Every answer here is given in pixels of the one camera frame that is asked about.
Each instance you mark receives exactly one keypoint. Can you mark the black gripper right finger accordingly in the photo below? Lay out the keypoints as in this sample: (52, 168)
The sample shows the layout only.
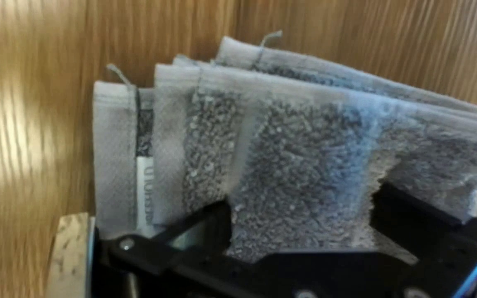
(410, 221)

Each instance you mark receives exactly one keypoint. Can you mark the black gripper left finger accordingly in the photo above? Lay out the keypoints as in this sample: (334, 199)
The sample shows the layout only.
(208, 229)

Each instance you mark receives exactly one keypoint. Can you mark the grey cloth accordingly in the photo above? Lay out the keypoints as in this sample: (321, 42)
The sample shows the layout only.
(306, 155)

